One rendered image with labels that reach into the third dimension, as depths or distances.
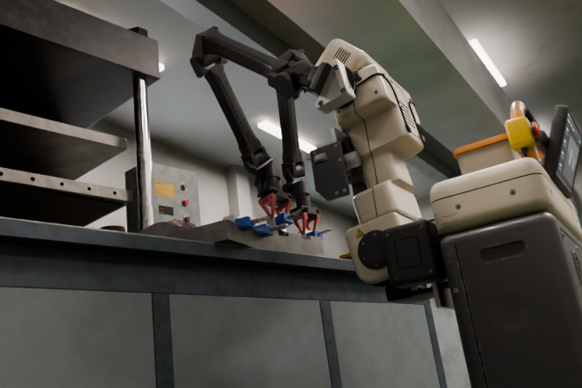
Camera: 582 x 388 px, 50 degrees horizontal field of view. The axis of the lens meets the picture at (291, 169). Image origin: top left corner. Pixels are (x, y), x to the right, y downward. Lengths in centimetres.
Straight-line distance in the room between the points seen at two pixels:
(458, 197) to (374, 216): 32
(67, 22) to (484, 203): 188
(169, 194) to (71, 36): 79
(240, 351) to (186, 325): 19
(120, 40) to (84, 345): 168
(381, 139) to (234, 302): 60
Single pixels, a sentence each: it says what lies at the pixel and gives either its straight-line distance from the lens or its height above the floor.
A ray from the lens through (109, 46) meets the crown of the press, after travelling 281.
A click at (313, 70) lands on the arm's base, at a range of 173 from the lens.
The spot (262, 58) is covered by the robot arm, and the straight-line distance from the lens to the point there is 187.
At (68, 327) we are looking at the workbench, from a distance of 146.
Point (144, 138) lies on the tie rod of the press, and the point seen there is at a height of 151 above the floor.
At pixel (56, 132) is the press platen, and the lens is 265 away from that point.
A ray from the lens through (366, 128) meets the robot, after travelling 179.
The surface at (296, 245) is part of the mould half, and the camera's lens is 203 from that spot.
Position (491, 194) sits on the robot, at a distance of 143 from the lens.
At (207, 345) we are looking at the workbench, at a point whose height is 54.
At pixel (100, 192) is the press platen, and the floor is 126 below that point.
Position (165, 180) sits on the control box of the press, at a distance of 291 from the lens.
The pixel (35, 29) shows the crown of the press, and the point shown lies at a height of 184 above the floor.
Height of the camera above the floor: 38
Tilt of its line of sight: 20 degrees up
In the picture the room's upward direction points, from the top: 8 degrees counter-clockwise
